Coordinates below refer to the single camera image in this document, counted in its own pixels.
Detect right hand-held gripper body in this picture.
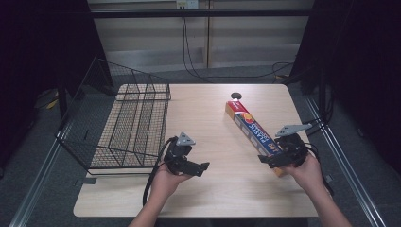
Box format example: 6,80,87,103
274,123,314,168

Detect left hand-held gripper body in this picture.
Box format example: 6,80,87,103
163,131,199,176

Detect blue red plastic wrap box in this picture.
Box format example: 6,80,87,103
224,99,287,178

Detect person's right hand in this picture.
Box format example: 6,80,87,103
281,153,325,194

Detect person's left hand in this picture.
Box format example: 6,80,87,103
149,163,194,203

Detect black curtain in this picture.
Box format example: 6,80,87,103
0,0,115,178
289,0,401,174

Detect yellow grey floor object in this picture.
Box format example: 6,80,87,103
33,88,61,111

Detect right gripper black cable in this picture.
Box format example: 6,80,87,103
303,142,336,197

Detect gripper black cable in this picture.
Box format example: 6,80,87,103
142,135,178,208
303,142,336,197

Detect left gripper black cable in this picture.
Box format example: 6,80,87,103
142,135,178,208

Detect black cables by table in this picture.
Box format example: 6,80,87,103
302,94,336,137

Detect black wire basket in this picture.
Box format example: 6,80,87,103
55,57,172,176

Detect metal floor rail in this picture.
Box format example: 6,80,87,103
305,97,388,227
9,122,74,227

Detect black floor cable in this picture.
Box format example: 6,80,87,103
181,16,295,80

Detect black horizontal frame bar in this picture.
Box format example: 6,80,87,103
89,8,314,19

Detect white wall socket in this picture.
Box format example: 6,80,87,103
176,0,200,9

